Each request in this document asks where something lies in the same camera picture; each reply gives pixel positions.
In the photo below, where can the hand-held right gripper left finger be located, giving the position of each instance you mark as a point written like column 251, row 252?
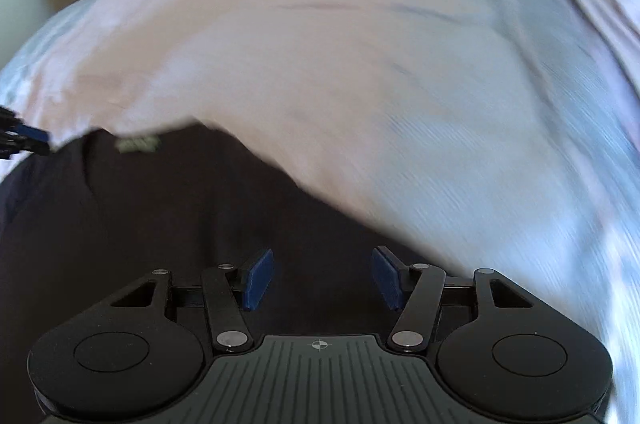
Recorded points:
column 257, row 279

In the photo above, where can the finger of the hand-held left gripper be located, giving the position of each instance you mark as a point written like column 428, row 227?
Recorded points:
column 35, row 140

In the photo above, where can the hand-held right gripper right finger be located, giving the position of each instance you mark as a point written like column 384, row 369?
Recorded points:
column 387, row 279

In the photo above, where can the dark purple shirt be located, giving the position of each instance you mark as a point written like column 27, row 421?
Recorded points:
column 150, row 214

